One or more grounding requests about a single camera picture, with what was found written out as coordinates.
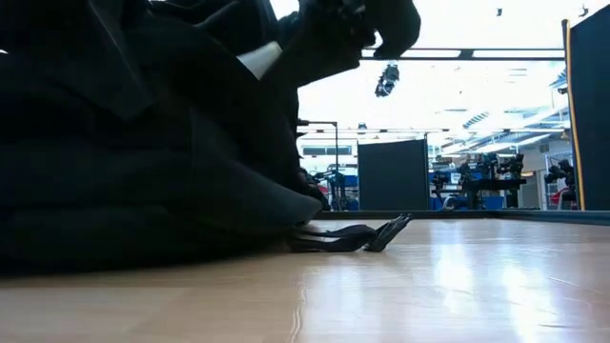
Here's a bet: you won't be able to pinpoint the black backpack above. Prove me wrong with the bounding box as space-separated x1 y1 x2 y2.
0 0 414 276

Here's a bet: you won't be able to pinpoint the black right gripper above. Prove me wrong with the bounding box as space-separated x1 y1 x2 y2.
266 0 423 90

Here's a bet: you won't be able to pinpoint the long thin yellow cable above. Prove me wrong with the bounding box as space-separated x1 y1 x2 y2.
563 18 587 212

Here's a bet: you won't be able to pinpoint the background black robot arms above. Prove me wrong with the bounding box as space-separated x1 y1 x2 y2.
542 158 579 209

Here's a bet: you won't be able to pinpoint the black partition panel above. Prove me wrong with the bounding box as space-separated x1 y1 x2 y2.
356 137 431 212

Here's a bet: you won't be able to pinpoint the background robot workstation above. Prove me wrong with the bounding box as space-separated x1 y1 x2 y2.
428 151 529 212

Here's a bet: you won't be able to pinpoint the black hanging spotlight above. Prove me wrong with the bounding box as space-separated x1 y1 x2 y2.
374 62 401 99

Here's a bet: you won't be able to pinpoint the black curtain panel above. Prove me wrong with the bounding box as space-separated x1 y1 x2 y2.
566 3 610 213

